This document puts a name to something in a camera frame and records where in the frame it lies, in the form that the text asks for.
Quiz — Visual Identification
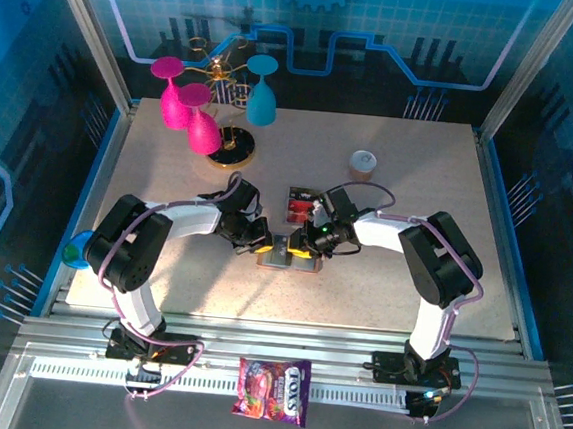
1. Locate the brown leather card holder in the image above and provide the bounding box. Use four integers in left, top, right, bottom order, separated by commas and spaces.
255, 245, 325, 276

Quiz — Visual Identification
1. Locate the maroon credit card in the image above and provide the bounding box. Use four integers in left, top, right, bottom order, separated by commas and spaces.
286, 209, 315, 227

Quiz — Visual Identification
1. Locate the paper cup with white lid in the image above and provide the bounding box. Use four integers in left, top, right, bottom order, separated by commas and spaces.
347, 149, 378, 183

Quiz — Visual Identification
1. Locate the pink plastic goblet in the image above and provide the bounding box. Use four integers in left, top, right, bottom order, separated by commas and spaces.
172, 81, 228, 158
145, 54, 201, 133

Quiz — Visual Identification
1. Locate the blue plastic goblet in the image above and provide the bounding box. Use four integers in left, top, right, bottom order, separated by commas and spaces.
240, 52, 283, 128

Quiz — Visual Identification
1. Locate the purple candy bag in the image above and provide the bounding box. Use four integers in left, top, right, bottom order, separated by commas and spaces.
229, 354, 314, 429

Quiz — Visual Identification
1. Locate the blue green round object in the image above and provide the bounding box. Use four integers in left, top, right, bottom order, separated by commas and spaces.
62, 228, 98, 272

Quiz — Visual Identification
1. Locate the small controller board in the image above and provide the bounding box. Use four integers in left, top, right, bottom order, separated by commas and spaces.
402, 385, 448, 421
122, 359, 164, 396

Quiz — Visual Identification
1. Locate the gold wire glass rack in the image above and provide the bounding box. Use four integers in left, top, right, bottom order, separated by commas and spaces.
175, 28, 267, 174

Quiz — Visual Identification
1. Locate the aluminium table frame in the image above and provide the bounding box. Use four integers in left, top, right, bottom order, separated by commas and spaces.
0, 87, 573, 429

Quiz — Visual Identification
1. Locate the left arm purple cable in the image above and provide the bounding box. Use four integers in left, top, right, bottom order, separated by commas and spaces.
87, 160, 244, 409

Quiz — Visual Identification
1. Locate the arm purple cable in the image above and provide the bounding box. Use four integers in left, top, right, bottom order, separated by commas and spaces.
87, 160, 244, 409
306, 178, 496, 429

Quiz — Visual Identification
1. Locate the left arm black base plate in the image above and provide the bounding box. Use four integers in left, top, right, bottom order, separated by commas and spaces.
104, 326, 206, 368

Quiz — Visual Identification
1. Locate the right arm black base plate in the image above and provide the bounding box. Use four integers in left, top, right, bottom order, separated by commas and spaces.
369, 350, 465, 391

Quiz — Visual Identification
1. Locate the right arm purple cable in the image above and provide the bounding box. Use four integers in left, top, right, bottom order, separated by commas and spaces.
306, 178, 496, 429

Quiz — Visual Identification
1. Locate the white slotted cable duct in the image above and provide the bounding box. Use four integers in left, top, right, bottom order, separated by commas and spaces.
28, 358, 412, 414

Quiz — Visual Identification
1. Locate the aluminium frame post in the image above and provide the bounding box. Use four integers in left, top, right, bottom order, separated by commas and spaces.
475, 0, 573, 150
28, 0, 149, 115

